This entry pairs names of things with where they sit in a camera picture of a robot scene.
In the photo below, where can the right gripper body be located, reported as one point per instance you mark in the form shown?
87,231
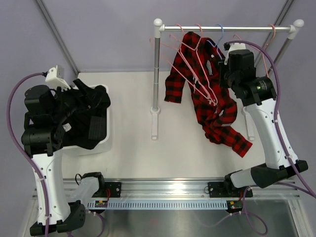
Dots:
226,78

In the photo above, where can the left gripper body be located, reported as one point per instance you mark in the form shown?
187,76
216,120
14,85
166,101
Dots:
69,101

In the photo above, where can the plain black shirt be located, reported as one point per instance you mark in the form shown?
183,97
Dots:
95,96

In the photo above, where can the red black checked shirt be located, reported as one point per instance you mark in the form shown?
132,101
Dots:
197,65

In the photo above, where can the blue hanger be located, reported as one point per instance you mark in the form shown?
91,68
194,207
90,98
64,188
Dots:
216,45

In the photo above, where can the dark pinstripe shirt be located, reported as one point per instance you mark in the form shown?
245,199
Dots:
97,129

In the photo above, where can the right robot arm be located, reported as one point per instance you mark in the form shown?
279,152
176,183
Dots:
259,98

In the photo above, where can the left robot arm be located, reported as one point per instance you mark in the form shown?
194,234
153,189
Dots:
55,119

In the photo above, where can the white plastic basket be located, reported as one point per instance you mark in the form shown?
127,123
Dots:
106,138

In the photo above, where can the metal clothes rack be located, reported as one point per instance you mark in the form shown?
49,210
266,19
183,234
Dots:
292,31

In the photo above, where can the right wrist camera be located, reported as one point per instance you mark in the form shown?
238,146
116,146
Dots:
229,47

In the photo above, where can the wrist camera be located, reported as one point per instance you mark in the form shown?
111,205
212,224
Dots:
229,47
55,78

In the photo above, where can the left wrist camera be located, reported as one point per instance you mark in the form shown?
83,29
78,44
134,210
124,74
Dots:
55,78

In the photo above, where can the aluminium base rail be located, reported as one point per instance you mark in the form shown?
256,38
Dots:
191,189

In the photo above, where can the white slotted cable duct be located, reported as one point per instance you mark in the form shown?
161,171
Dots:
158,205

